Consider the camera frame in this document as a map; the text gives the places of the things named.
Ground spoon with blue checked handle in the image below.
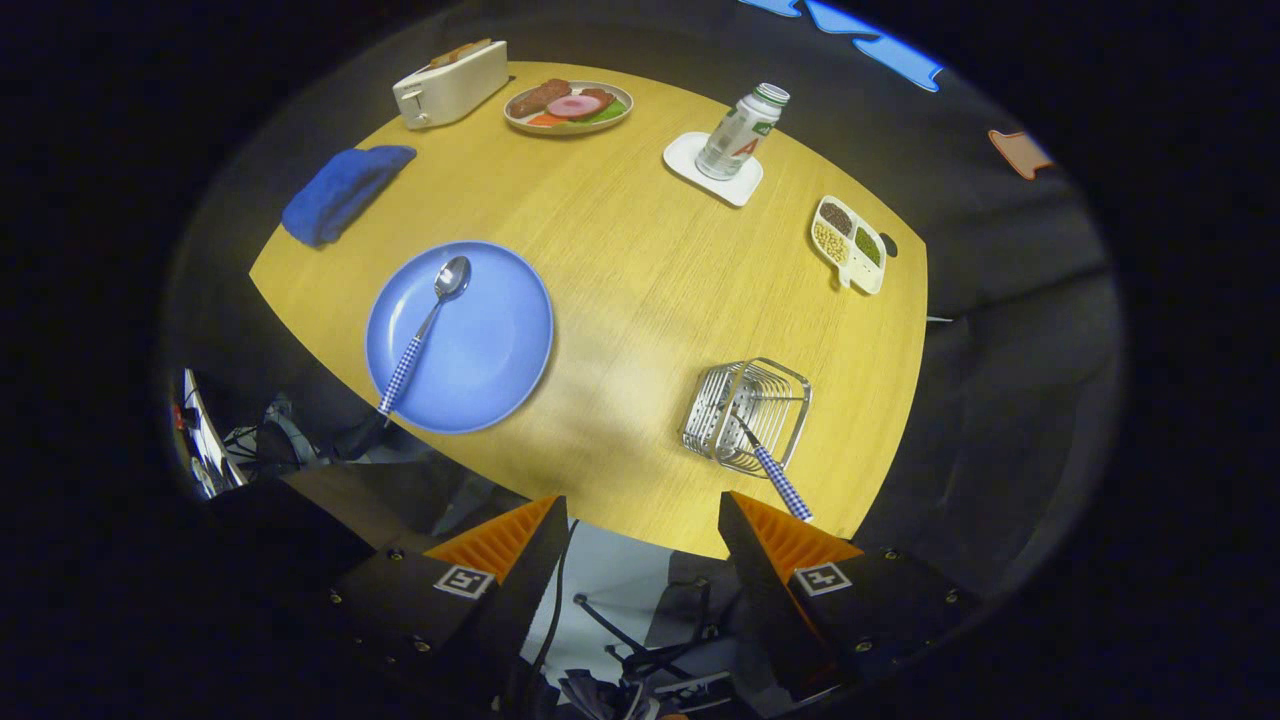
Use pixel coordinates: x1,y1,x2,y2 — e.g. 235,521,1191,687
377,256,472,417

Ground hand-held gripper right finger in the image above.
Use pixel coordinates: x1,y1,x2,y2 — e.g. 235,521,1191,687
718,491,986,704

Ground fork with blue checked handle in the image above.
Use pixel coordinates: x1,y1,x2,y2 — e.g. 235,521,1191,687
728,400,814,523

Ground silver wire cutlery rack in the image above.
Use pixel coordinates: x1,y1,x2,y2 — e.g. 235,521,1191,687
681,358,813,479

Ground white divided snack tray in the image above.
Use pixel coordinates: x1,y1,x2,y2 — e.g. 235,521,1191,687
810,195,888,297

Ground white oval food plate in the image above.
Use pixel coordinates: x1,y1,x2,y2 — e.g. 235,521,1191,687
503,79,634,136

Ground white drink bottle green cap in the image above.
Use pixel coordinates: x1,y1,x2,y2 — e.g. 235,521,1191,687
696,83,791,182

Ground white square coaster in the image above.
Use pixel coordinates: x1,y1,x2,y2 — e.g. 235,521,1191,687
663,131,764,208

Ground blue folded cloth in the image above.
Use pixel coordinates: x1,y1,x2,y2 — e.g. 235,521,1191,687
281,145,418,249

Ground brown meat piece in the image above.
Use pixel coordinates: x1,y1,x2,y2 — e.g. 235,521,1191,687
510,78,573,119

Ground tangle of cables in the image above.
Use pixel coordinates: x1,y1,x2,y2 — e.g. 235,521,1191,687
225,395,331,471

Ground black hanging cable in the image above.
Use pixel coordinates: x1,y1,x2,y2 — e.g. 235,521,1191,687
525,518,581,706

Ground brown toast slice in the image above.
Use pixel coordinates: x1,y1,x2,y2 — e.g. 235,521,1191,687
430,38,493,69

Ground blue round plate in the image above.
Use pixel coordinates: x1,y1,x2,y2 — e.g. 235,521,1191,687
365,240,555,435

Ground white toaster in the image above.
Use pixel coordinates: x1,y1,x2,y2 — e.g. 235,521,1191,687
392,40,509,131

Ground white flat board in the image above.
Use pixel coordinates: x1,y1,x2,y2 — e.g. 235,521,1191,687
183,368,246,498

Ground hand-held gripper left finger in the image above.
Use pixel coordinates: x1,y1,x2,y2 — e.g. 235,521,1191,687
325,495,571,706

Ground black stand legs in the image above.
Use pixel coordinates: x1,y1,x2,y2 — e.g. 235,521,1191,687
575,592,726,686

